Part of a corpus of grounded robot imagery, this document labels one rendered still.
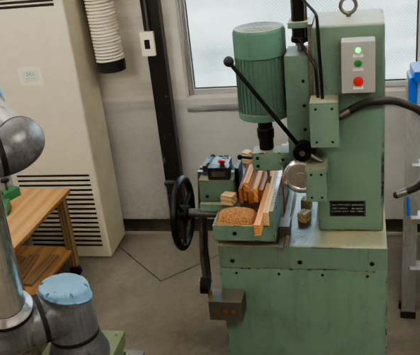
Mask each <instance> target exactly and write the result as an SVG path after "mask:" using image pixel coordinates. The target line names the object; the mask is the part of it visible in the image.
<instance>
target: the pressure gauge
mask: <svg viewBox="0 0 420 355"><path fill-rule="evenodd" d="M199 293H200V294H208V298H209V297H210V296H212V290H211V280H210V277H204V276H201V277H200V279H199Z"/></svg>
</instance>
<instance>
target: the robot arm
mask: <svg viewBox="0 0 420 355"><path fill-rule="evenodd" d="M44 144H45V138H44V133H43V131H42V129H41V127H40V126H39V125H38V124H37V123H36V122H35V121H34V120H33V119H31V118H28V117H26V116H19V115H18V114H17V113H16V112H15V111H14V110H13V109H12V108H11V107H10V106H9V105H8V104H7V103H6V101H5V98H4V94H3V92H2V90H1V88H0V178H4V177H6V176H9V175H13V174H16V173H19V172H20V171H22V170H24V169H26V168H27V167H29V166H31V165H32V164H33V163H34V162H35V161H36V160H37V159H38V158H39V157H40V155H41V154H42V151H43V149H44ZM37 291H38V293H36V294H33V295H29V294H28V293H27V292H26V291H24V290H23V288H22V285H21V281H20V275H19V272H18V266H17V262H16V256H15V252H14V249H13V243H12V239H11V234H10V230H9V226H8V221H7V217H6V212H5V208H4V202H3V199H2V195H1V189H0V355H19V354H22V353H24V352H26V351H29V350H31V349H34V348H37V347H40V346H42V345H44V344H47V343H50V342H51V346H50V350H49V355H110V352H111V348H110V345H109V341H108V339H107V338H106V336H105V335H104V334H103V332H102V331H101V330H100V329H99V324H98V320H97V314H96V310H95V307H94V301H93V297H92V291H91V289H90V287H89V283H88V281H87V280H86V279H85V278H84V277H83V276H81V275H78V274H74V273H60V274H58V275H52V276H50V277H48V278H46V279H44V280H43V281H42V282H41V283H40V285H39V287H38V290H37Z"/></svg>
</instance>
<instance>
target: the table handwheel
mask: <svg viewBox="0 0 420 355"><path fill-rule="evenodd" d="M183 183H184V185H185V189H186V191H187V195H186V198H185V202H184V204H183V205H179V204H178V198H179V193H180V188H181V186H182V184H183ZM217 213H218V211H200V208H195V200H194V191H193V188H192V183H191V182H190V179H189V178H188V177H187V176H185V175H181V176H179V177H178V178H177V180H176V181H175V183H174V186H173V190H172V194H171V205H170V224H171V234H172V238H173V242H174V244H175V246H176V247H177V249H179V250H180V251H184V250H186V249H187V248H188V247H189V246H190V244H191V241H192V237H193V234H194V224H195V218H215V217H216V215H217ZM178 220H181V223H182V232H183V242H182V241H181V239H180V234H179V230H178ZM186 220H187V221H188V224H187V233H186Z"/></svg>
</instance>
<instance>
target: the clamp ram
mask: <svg viewBox="0 0 420 355"><path fill-rule="evenodd" d="M231 173H234V174H235V184H236V190H238V189H239V186H240V183H241V181H242V178H243V167H242V159H241V160H237V163H236V166H235V171H231Z"/></svg>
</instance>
